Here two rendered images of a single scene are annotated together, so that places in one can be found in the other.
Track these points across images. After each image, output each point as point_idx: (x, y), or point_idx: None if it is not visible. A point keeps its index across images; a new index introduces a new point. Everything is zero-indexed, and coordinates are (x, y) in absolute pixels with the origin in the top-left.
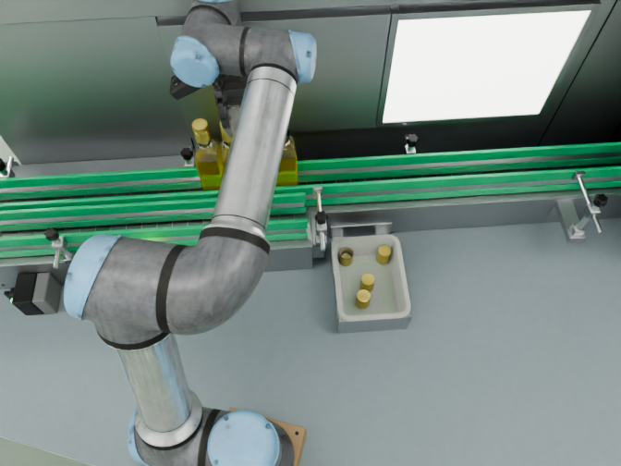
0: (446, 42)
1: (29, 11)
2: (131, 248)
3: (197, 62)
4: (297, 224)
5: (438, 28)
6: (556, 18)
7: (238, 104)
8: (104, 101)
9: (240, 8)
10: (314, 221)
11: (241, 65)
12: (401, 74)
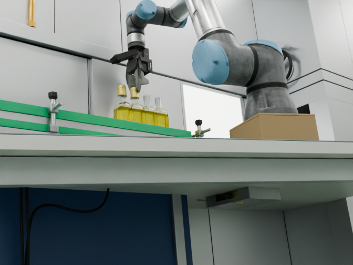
0: (200, 100)
1: (37, 34)
2: None
3: (151, 1)
4: (186, 132)
5: (196, 92)
6: (231, 99)
7: (143, 70)
8: (47, 104)
9: (125, 62)
10: None
11: (164, 9)
12: (189, 114)
